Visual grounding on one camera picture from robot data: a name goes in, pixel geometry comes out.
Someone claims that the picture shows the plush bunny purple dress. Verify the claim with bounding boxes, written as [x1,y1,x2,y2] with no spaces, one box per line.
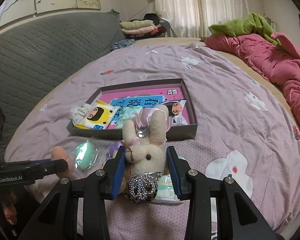
[106,141,122,160]

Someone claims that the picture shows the brown makeup sponge egg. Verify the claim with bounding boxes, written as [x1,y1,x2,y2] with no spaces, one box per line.
[51,146,76,178]

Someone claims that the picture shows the plush bunny pink dress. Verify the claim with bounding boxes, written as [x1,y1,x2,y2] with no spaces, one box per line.
[120,104,171,203]

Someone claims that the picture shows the yellow wet wipes pack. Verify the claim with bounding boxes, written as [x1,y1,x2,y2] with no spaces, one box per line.
[74,100,120,129]

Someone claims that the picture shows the green flower tissue pack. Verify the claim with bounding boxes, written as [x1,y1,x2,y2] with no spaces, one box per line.
[115,106,143,129]

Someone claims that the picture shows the purple wet wipes pack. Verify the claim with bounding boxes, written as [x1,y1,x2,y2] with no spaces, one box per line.
[163,99,188,127]

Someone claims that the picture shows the floral white scrunchie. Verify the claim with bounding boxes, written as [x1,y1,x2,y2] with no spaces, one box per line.
[71,103,93,125]

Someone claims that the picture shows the person's hand red nails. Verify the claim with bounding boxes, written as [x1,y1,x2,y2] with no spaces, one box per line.
[0,189,17,225]

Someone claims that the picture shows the green sponge in plastic bag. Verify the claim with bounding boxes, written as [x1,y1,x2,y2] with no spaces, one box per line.
[70,140,99,171]

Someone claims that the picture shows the shallow grey cardboard box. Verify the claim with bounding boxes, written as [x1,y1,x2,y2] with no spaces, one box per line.
[67,77,199,142]

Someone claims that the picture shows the lilac patterned bed quilt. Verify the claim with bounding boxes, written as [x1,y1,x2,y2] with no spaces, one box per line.
[5,43,300,233]

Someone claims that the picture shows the pink and blue book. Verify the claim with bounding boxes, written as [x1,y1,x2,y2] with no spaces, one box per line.
[97,86,191,129]

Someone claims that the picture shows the grey quilted sofa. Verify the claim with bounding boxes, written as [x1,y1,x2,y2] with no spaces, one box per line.
[0,10,124,153]

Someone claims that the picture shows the dark floral fabric bundle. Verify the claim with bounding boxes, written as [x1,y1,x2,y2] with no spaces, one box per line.
[110,39,135,51]

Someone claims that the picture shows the stack of folded clothes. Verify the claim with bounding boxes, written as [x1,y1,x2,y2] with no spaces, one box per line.
[120,13,171,40]

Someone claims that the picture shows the pink red comforter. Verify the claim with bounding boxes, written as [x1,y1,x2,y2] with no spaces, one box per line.
[205,33,300,125]

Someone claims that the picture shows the white sheer curtain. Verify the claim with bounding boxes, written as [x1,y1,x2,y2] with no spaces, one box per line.
[154,0,249,38]

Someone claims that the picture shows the green garment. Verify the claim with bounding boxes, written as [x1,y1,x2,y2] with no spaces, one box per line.
[208,12,281,47]

